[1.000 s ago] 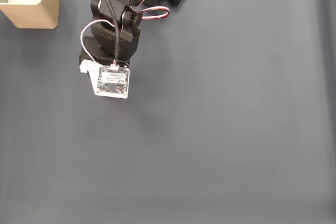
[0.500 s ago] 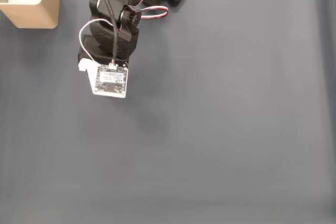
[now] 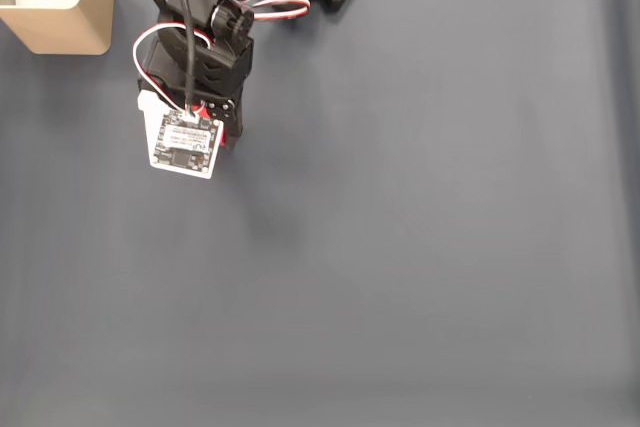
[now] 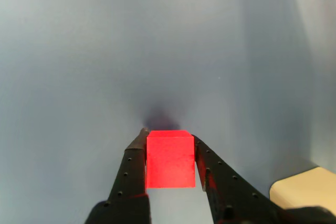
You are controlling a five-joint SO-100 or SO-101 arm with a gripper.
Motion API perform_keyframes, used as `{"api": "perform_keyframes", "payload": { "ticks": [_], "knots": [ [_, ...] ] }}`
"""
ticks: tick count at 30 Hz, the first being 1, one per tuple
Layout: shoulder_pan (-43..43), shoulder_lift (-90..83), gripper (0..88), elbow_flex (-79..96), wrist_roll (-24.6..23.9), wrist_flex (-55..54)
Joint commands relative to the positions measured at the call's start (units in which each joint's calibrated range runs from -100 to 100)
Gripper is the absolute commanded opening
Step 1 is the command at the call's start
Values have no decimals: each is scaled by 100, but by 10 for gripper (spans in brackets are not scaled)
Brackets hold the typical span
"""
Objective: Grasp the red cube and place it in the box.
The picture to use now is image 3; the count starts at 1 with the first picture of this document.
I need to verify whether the white camera circuit board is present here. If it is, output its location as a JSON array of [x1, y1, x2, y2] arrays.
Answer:
[[136, 90, 225, 181]]

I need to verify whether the black camera cable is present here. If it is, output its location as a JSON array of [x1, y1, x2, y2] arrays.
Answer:
[[169, 0, 198, 116]]

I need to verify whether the red cube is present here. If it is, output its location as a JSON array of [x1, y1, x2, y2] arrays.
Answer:
[[191, 101, 227, 149]]

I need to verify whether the beige open box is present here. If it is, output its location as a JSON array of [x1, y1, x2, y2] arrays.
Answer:
[[0, 0, 116, 56]]

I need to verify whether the grey table mat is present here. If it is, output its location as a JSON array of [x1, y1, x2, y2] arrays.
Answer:
[[0, 0, 640, 427]]

